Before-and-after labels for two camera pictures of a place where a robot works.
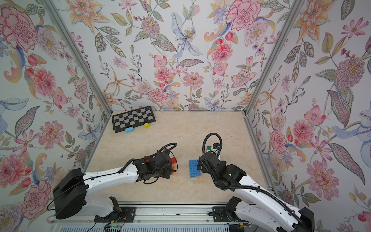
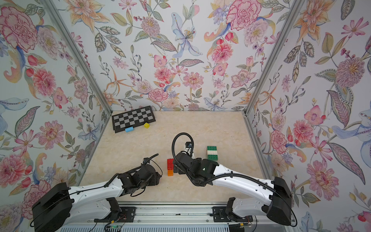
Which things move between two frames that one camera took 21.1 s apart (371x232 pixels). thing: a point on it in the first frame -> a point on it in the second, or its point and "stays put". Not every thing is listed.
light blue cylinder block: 129,129 stays put
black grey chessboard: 135,118 stays put
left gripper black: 170,170 -> 156,178
